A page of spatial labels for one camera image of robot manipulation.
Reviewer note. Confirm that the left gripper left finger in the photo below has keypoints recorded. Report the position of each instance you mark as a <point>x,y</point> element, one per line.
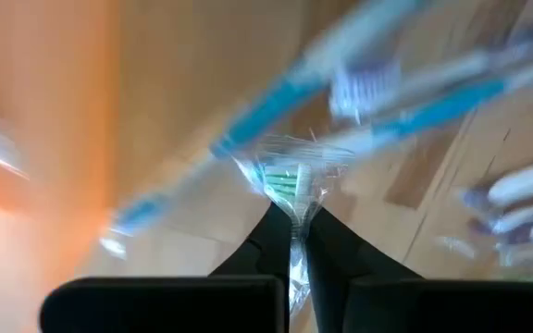
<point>155,305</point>

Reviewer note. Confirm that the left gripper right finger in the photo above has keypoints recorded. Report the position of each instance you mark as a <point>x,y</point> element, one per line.
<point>410,305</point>

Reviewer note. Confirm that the green toothbrush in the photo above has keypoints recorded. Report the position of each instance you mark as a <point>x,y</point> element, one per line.
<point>294,185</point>

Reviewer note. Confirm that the blue toothbrush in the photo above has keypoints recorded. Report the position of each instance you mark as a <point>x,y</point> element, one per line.
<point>437,111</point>
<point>266,113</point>

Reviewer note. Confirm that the orange plastic bin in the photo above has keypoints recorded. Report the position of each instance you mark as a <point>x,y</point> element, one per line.
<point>40,69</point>

